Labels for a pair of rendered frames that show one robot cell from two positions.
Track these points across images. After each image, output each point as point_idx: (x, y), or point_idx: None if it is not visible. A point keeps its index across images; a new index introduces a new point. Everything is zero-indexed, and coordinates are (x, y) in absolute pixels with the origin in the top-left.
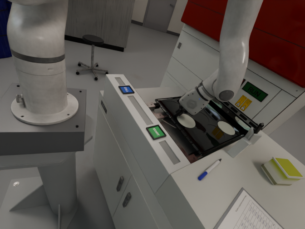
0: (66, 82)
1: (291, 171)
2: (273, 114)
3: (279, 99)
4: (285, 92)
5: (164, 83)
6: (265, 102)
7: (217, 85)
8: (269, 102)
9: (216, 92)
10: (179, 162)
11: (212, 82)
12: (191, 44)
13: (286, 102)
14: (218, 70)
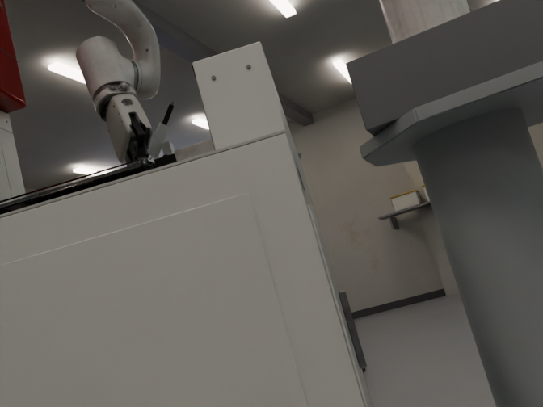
0: (380, 7)
1: None
2: (19, 176)
3: (6, 144)
4: (2, 129)
5: None
6: (2, 161)
7: (159, 65)
8: (5, 158)
9: (159, 78)
10: None
11: (131, 72)
12: None
13: (12, 146)
14: (114, 54)
